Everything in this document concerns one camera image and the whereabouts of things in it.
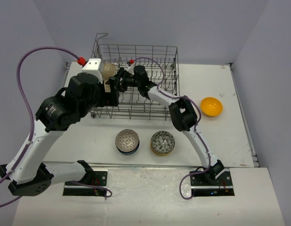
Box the beige bowl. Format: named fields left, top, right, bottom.
left=102, top=62, right=117, bottom=81
left=103, top=81, right=111, bottom=93

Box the brown lattice pattern bowl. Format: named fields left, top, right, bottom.
left=115, top=129, right=140, bottom=152

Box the blue white floral bowl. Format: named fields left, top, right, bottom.
left=117, top=147, right=138, bottom=155

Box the pink patterned bowl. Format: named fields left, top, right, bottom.
left=150, top=131, right=175, bottom=153

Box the yellow teal flower bowl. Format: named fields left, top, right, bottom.
left=152, top=151, right=171, bottom=156

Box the beige front bowl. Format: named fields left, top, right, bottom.
left=103, top=81, right=111, bottom=93

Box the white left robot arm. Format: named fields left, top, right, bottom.
left=0, top=73, right=107, bottom=196

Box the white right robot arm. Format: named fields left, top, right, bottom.
left=115, top=65, right=225, bottom=185

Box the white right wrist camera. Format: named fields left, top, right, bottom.
left=126, top=59, right=134, bottom=75

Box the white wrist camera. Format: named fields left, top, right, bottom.
left=126, top=59, right=134, bottom=75
left=77, top=57, right=104, bottom=83

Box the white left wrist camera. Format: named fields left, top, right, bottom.
left=77, top=57, right=104, bottom=83

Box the grey wire dish rack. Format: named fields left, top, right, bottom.
left=91, top=33, right=180, bottom=121

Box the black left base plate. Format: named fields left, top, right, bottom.
left=63, top=170, right=110, bottom=197

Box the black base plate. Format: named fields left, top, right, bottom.
left=190, top=169, right=235, bottom=197
left=63, top=170, right=110, bottom=197

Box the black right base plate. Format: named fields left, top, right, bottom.
left=190, top=169, right=235, bottom=197

